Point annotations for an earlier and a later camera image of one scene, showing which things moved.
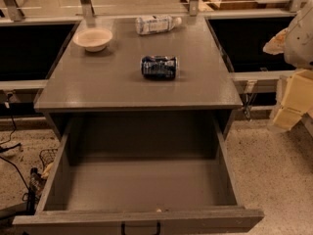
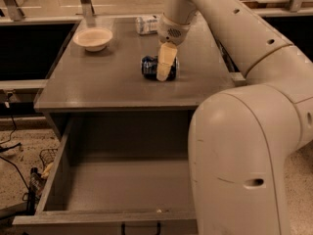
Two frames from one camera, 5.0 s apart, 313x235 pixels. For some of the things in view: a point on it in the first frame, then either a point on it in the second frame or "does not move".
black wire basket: x=47 y=157 does not move
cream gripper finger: x=297 y=99 -> x=166 y=57
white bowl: x=93 y=39 does not move
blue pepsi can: x=158 y=68 does not move
